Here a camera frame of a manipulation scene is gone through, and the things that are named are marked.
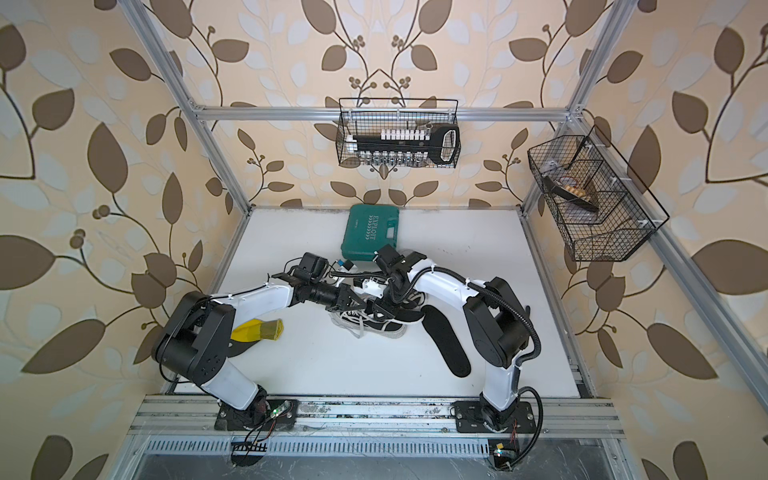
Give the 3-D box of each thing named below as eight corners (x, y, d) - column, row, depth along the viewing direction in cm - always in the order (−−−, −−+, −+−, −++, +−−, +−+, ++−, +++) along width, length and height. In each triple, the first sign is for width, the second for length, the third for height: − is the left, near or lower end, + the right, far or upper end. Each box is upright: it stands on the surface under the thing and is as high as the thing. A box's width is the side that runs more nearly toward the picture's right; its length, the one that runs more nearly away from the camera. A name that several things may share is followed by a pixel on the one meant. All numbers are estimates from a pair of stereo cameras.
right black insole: (457, 381, 82) (459, 379, 81) (417, 312, 95) (417, 309, 94) (477, 369, 84) (479, 367, 82) (435, 304, 97) (435, 301, 96)
